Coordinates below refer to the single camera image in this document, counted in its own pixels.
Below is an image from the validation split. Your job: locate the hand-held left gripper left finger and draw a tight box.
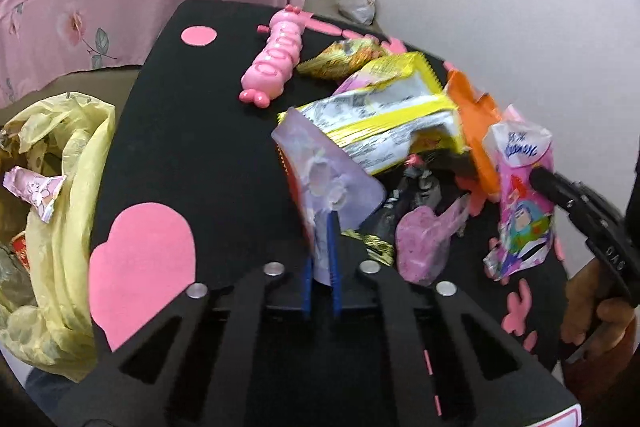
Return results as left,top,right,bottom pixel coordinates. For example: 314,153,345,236
55,256,316,427

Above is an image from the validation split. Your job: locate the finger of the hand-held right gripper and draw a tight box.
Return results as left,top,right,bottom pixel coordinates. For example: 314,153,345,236
529,168,594,219

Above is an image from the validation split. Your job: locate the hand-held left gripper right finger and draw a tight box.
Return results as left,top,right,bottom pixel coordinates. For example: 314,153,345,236
327,211,581,427

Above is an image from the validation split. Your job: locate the pink cartoon drink carton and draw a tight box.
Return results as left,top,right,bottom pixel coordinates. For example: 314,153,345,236
482,104,558,283

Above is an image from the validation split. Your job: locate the lavender snack packet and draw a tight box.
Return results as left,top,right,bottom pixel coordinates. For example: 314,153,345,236
271,109,387,283

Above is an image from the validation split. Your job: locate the orange snack packet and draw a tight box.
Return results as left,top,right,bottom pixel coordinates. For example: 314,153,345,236
444,68,502,200

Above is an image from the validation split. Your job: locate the yellow pink snack packet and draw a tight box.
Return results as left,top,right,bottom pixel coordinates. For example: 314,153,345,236
332,52,458,108

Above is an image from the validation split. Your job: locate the yellow trash bag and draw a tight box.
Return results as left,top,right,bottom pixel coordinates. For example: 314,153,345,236
0,92,117,383

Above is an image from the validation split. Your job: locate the person's right hand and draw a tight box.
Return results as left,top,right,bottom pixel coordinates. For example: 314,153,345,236
560,259,636,344

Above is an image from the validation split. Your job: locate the pink plastic wrapper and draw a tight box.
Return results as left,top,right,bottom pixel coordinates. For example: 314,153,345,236
395,194,471,285

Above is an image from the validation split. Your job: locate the black gold wrapper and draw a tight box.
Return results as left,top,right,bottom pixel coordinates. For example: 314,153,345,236
345,154,461,265

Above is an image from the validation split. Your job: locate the yellow silver snack packet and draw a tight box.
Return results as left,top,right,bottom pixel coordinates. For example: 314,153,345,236
277,89,471,178

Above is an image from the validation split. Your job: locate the black table with pink shapes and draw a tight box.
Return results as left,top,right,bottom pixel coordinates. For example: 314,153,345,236
87,0,581,427

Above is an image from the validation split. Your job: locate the gold crumpled wrapper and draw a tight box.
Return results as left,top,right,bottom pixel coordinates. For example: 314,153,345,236
297,38,388,80

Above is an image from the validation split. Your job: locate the pink caterpillar toy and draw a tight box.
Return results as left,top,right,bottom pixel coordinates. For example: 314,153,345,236
239,6,313,108

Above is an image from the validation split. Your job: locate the pink white crumpled carton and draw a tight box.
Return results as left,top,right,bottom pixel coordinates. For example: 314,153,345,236
2,166,67,224

